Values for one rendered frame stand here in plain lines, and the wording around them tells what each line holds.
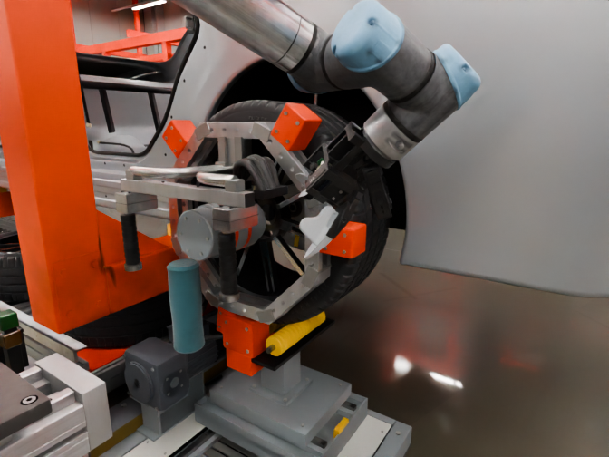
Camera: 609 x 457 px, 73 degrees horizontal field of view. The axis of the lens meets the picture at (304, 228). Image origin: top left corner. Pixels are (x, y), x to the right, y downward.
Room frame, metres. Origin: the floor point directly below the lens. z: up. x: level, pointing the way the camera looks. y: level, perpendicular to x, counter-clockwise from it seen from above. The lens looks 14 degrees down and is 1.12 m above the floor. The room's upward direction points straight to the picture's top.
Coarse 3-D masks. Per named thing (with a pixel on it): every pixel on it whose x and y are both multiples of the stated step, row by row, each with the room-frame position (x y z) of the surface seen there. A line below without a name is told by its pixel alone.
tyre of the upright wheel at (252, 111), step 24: (216, 120) 1.23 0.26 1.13; (240, 120) 1.18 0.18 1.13; (264, 120) 1.13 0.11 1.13; (336, 120) 1.19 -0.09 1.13; (312, 144) 1.05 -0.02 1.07; (360, 216) 1.00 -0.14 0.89; (384, 240) 1.15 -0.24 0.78; (336, 264) 1.01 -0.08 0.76; (360, 264) 1.04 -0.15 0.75; (336, 288) 1.01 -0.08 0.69; (288, 312) 1.09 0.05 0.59; (312, 312) 1.05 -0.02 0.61
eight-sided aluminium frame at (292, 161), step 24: (192, 144) 1.17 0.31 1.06; (264, 144) 1.03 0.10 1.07; (288, 168) 0.99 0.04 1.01; (312, 216) 0.95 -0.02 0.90; (312, 264) 0.96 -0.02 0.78; (216, 288) 1.17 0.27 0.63; (288, 288) 0.99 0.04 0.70; (312, 288) 0.95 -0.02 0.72; (240, 312) 1.08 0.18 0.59; (264, 312) 1.03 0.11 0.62
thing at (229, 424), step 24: (216, 408) 1.24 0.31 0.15; (360, 408) 1.22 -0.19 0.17; (216, 432) 1.19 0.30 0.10; (240, 432) 1.12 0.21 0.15; (264, 432) 1.13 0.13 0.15; (336, 432) 1.09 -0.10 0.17; (264, 456) 1.07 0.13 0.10; (288, 456) 1.02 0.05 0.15; (312, 456) 1.03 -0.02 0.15; (336, 456) 1.08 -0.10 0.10
